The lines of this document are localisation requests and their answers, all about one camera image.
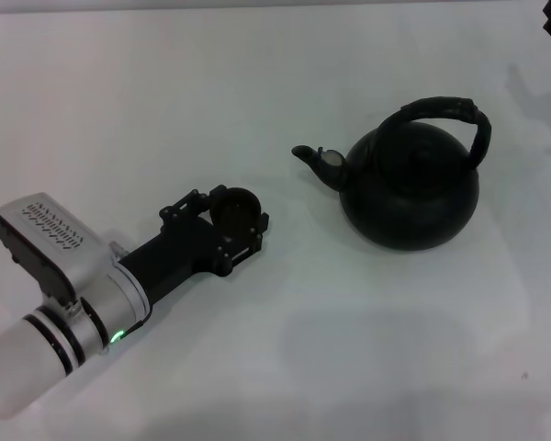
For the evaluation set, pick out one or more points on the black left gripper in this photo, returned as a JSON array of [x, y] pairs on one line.
[[183, 252]]

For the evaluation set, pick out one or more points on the small dark teacup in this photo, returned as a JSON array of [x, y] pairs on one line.
[[234, 213]]

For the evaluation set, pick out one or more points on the black round teapot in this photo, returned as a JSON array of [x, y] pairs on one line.
[[408, 206]]

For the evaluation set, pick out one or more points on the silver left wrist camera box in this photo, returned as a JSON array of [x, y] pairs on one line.
[[41, 239]]

